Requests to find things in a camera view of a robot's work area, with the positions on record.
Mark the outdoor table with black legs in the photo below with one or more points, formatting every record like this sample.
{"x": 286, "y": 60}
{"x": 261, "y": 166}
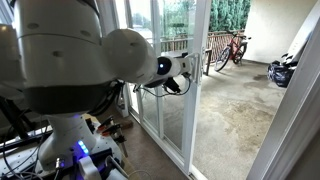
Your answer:
{"x": 208, "y": 63}

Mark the silver connector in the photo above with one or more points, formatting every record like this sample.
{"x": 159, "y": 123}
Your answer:
{"x": 59, "y": 162}

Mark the green hedge trees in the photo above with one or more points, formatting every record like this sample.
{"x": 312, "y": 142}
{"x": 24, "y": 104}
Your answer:
{"x": 230, "y": 13}

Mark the wooden balcony railing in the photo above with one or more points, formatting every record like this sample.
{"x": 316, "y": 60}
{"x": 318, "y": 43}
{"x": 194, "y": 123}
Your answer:
{"x": 216, "y": 41}

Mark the red bicycle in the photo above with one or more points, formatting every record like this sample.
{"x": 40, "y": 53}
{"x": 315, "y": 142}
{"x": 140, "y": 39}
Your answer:
{"x": 235, "y": 46}

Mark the black garbage bag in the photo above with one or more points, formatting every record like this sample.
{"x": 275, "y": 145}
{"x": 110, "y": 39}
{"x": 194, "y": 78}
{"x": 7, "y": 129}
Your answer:
{"x": 280, "y": 75}

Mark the white perforated mounting plate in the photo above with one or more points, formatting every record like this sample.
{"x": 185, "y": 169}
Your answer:
{"x": 106, "y": 145}

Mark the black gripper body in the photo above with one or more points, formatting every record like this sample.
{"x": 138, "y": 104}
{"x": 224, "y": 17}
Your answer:
{"x": 189, "y": 75}

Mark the white fixed glass door panel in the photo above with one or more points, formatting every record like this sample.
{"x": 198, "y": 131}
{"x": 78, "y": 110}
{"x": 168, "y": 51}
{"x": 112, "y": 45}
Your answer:
{"x": 159, "y": 110}

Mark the white plastic mount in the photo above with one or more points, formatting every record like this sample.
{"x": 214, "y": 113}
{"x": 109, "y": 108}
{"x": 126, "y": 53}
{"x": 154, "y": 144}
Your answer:
{"x": 88, "y": 168}

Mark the white door jamb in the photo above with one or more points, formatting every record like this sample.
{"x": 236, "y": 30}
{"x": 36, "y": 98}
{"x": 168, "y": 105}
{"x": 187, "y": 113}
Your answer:
{"x": 286, "y": 126}

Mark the white framed sliding glass door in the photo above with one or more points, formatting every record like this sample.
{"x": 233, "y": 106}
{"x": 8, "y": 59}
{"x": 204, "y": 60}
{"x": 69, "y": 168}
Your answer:
{"x": 190, "y": 133}

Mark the white surfboard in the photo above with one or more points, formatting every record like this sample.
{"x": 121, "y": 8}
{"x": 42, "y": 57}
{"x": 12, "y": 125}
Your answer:
{"x": 303, "y": 33}

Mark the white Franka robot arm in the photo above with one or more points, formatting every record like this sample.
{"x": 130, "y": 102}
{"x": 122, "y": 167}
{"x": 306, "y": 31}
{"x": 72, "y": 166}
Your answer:
{"x": 60, "y": 50}

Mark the red black bar clamp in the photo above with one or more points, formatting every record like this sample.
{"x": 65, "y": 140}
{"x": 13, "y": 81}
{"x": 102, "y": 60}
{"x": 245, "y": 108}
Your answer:
{"x": 115, "y": 131}
{"x": 106, "y": 122}

